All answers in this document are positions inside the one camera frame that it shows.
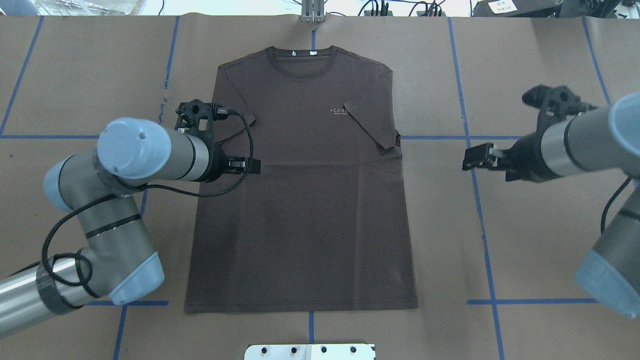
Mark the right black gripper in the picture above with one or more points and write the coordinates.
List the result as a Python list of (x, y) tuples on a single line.
[(525, 155)]

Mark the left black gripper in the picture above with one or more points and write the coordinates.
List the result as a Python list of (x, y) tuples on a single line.
[(217, 162)]

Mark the brown t-shirt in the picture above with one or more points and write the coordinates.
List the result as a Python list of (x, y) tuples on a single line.
[(324, 226)]

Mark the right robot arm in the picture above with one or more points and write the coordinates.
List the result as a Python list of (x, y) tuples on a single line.
[(573, 137)]

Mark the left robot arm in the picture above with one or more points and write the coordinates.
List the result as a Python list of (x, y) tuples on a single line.
[(101, 247)]

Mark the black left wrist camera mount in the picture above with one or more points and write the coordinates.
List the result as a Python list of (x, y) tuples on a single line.
[(196, 118)]

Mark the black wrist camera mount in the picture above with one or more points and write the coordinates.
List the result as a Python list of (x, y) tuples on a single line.
[(555, 105), (196, 118)]

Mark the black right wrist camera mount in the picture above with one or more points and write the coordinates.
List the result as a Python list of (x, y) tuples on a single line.
[(555, 105)]

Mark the aluminium frame post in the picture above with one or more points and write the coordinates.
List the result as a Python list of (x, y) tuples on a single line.
[(312, 11)]

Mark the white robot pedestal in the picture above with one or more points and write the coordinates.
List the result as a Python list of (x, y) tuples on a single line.
[(321, 351)]

